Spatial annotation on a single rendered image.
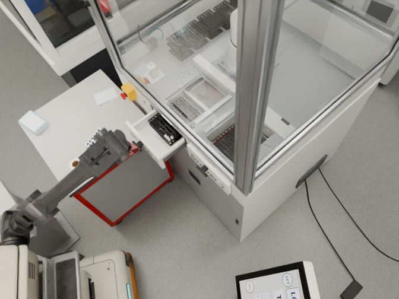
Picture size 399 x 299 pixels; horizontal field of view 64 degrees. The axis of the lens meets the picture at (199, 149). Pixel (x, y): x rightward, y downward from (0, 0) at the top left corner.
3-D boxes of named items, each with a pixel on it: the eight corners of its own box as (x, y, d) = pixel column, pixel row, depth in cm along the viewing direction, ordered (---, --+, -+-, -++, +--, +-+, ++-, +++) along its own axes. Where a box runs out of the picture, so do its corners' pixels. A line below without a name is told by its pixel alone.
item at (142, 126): (163, 164, 156) (161, 158, 151) (133, 131, 166) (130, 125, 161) (222, 117, 166) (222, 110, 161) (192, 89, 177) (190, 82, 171)
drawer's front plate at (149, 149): (162, 169, 156) (158, 159, 146) (130, 133, 168) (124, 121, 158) (165, 167, 156) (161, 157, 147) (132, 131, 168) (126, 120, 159)
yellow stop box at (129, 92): (130, 102, 175) (126, 94, 169) (123, 95, 178) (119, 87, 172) (138, 97, 176) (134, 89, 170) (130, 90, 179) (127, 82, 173)
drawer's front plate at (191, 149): (228, 195, 147) (228, 186, 137) (188, 155, 159) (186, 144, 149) (231, 193, 147) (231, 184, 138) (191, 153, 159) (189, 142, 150)
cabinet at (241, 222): (240, 247, 214) (246, 210, 144) (151, 149, 257) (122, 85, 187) (332, 161, 239) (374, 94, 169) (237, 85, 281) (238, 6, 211)
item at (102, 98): (98, 107, 186) (97, 105, 184) (94, 96, 190) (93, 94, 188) (119, 98, 188) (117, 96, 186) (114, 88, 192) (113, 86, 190)
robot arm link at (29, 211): (10, 219, 104) (22, 231, 105) (24, 207, 99) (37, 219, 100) (30, 202, 112) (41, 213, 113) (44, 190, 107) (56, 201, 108)
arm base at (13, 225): (2, 211, 110) (-1, 245, 104) (12, 202, 106) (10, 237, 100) (28, 213, 116) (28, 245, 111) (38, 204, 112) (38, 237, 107)
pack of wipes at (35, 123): (50, 124, 183) (46, 120, 179) (38, 136, 179) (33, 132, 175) (34, 113, 188) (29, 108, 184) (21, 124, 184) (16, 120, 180)
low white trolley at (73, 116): (116, 232, 226) (67, 196, 160) (73, 174, 252) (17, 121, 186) (178, 181, 241) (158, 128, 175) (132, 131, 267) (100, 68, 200)
